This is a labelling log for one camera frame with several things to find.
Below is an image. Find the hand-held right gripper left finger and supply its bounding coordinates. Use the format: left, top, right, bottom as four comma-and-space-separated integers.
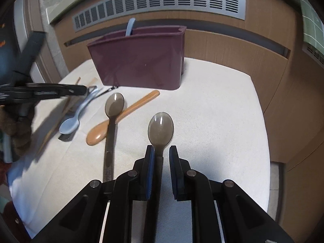
32, 145, 155, 243

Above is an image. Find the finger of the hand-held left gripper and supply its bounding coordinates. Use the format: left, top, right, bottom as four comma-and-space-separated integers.
28, 83, 88, 100

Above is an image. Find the wooden cabinet front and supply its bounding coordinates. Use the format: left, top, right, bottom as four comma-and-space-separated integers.
25, 0, 324, 173

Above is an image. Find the person's left hand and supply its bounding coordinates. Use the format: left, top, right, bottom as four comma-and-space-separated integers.
0, 106, 34, 157

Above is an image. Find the black handled utensil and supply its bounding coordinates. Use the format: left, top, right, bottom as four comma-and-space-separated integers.
97, 85, 119, 97

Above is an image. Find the grey translucent spoon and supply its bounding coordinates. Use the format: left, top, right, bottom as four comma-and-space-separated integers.
102, 92, 125, 183

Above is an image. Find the small grey vent grille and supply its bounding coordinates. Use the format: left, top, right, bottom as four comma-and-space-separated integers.
302, 44, 324, 69

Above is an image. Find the maroon utensil holder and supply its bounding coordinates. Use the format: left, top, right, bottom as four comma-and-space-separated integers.
87, 25, 187, 91

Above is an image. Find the metal spoon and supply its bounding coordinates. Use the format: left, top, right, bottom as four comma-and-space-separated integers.
145, 112, 174, 243

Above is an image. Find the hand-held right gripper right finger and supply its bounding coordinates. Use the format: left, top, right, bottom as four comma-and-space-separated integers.
169, 145, 295, 243

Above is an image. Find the green checkered cloth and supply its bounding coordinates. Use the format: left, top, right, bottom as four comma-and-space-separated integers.
296, 0, 324, 46

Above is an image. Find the white tablecloth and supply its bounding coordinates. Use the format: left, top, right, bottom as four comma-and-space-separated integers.
6, 57, 270, 243

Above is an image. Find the dark grey utensil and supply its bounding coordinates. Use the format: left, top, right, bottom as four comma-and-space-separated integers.
59, 87, 99, 135

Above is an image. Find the light blue plastic spoon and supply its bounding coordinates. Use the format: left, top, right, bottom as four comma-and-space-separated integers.
126, 18, 136, 36

